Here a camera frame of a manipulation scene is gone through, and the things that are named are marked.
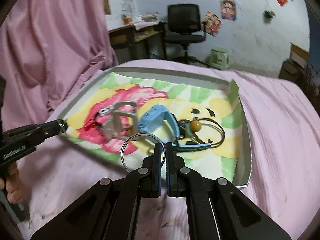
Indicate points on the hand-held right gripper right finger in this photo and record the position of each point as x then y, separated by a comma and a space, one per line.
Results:
169, 180

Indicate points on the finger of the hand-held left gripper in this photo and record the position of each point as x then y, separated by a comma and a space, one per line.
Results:
52, 126

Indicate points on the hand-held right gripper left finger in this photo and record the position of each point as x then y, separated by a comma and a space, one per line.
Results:
159, 180

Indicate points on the white pearl hair clip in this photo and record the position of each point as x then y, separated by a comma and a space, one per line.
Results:
105, 111

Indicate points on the grey cardboard box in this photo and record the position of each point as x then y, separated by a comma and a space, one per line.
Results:
175, 73

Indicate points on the person's left hand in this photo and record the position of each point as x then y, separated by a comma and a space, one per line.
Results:
12, 182

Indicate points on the beige hair claw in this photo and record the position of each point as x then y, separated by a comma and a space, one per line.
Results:
116, 122

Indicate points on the colourful printed towel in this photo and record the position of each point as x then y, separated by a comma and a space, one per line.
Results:
220, 140

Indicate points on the pink curtain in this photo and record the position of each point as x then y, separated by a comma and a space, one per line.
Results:
50, 42

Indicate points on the wooden desk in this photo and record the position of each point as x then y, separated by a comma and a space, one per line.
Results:
120, 29

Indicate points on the orange desk item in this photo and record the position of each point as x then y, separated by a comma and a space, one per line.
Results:
127, 20

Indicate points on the green plastic stool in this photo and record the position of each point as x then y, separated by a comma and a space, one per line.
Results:
217, 55

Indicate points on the pile of desk papers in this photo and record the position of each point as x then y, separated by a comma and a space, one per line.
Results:
146, 18

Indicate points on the white hanging papers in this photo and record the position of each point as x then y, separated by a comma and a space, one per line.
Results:
127, 2

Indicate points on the black office chair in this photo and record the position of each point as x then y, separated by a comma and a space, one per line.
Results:
183, 17

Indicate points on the blue starry cloth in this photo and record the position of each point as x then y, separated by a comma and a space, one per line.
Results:
313, 55

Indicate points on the cartoon group wall poster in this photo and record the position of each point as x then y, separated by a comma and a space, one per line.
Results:
213, 23

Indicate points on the cartoon boy wall poster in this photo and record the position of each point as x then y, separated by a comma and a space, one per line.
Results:
228, 9

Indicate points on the green hanging wall ornament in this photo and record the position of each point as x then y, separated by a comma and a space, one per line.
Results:
269, 13

